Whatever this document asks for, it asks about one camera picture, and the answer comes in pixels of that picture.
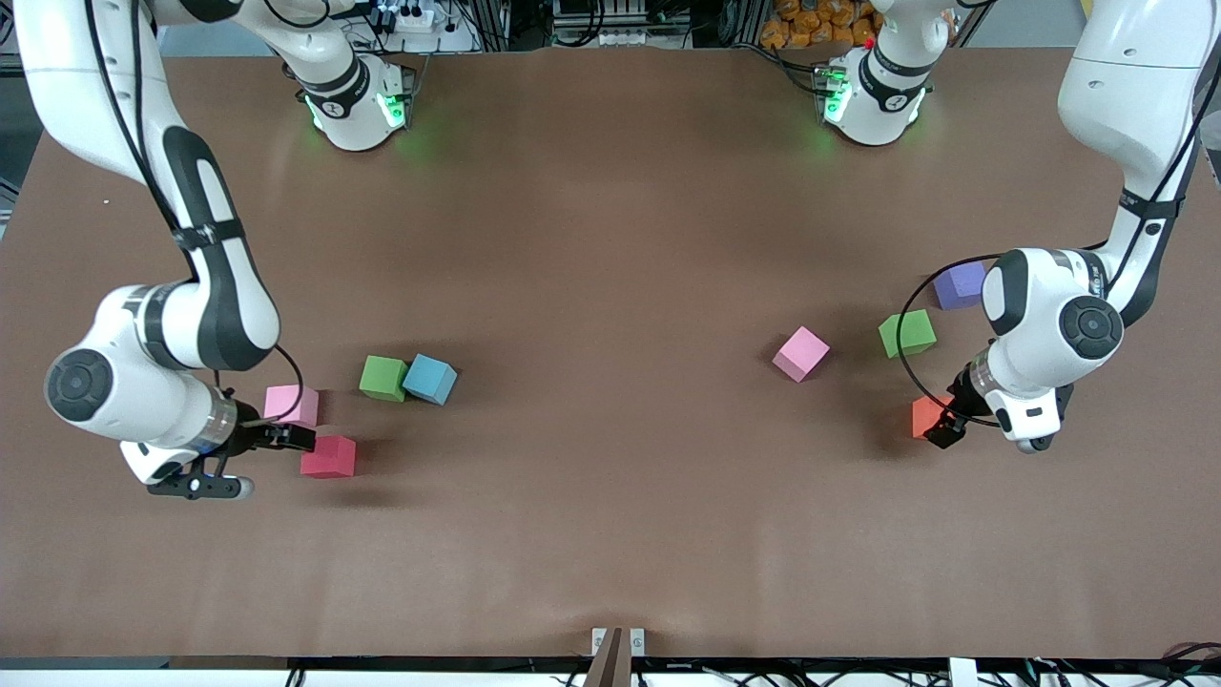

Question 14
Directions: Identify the purple foam cube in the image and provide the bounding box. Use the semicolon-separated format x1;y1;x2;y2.
933;260;988;311

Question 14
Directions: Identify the red foam cube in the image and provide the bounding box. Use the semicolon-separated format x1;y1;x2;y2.
300;435;358;480

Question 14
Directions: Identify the green foam cube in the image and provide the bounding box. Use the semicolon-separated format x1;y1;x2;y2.
359;355;410;404
878;309;938;360

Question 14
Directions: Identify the blue foam cube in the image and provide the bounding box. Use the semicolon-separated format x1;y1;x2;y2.
402;354;459;407

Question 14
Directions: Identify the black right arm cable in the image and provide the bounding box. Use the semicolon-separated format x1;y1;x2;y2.
84;0;306;426

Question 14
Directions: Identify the pink foam cube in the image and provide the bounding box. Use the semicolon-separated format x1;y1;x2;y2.
263;385;320;428
772;325;831;384

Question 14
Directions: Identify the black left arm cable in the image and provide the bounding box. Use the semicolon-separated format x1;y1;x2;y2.
895;253;1003;426

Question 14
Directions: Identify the orange foam cube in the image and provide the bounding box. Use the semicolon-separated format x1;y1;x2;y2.
911;395;955;441

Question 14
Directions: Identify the white power strip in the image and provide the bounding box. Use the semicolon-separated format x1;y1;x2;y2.
377;3;440;31

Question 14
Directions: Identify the bag of orange items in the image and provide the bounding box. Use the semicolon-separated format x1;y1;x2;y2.
760;0;877;51

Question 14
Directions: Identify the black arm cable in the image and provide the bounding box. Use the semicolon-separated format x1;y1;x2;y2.
895;253;1003;426
84;0;306;426

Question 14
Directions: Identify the small metal edge bracket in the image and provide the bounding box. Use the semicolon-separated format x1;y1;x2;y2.
591;627;647;657

